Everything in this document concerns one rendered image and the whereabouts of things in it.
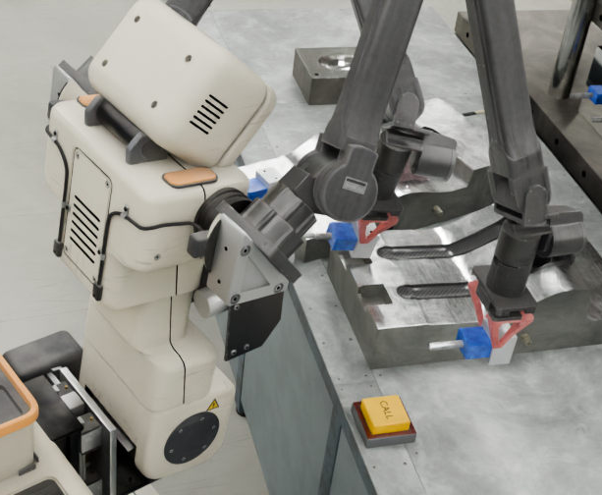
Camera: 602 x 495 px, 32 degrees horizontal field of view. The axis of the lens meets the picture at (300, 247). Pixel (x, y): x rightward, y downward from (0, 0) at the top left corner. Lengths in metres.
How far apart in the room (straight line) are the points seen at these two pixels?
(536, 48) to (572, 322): 1.24
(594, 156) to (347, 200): 1.25
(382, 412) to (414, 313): 0.19
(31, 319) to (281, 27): 1.05
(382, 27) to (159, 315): 0.54
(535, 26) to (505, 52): 1.65
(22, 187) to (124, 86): 2.17
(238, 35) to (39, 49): 1.77
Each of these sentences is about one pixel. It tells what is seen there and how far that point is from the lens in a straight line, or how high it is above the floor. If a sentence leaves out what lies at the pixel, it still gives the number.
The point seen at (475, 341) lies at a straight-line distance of 1.64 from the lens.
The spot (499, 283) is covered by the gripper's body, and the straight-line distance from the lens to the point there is 1.57.
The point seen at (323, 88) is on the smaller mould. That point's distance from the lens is 2.45.
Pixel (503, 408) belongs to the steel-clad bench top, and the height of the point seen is 0.80.
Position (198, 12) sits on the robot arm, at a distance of 1.66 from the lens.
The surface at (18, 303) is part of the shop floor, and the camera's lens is 3.10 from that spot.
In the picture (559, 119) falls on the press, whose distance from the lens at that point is 2.64.
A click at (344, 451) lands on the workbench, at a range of 1.90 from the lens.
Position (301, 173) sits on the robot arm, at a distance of 1.36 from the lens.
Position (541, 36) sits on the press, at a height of 0.78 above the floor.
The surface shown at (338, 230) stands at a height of 0.95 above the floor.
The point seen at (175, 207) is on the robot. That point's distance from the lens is 1.36.
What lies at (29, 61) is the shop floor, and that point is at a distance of 4.32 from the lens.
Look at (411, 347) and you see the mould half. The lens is 1.76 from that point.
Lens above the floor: 1.99
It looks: 37 degrees down
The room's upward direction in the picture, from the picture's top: 8 degrees clockwise
